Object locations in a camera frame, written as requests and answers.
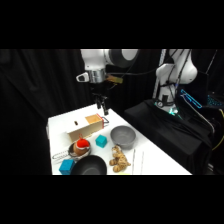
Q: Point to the black curtain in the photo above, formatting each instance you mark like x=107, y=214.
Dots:
x=26, y=100

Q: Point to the black cloth-covered robot stand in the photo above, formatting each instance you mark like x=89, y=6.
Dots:
x=166, y=133

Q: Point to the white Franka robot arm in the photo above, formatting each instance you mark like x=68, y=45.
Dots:
x=173, y=71

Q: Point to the laptop with blue glow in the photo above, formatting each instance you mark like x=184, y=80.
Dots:
x=200, y=93

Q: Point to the tiger plush toy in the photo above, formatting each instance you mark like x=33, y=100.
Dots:
x=119, y=160

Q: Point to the grey metal bowl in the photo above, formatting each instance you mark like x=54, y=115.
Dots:
x=123, y=136

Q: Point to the white wooden drawer cabinet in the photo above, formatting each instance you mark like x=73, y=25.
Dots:
x=80, y=133

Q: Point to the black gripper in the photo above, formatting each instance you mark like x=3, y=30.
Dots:
x=99, y=88

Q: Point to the red and brown plush toy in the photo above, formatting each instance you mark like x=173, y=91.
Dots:
x=82, y=144

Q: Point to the teal cube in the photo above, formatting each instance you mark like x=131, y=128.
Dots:
x=101, y=141

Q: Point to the black bowl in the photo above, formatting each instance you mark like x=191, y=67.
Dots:
x=89, y=165

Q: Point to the blue cube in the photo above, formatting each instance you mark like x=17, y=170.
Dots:
x=66, y=166

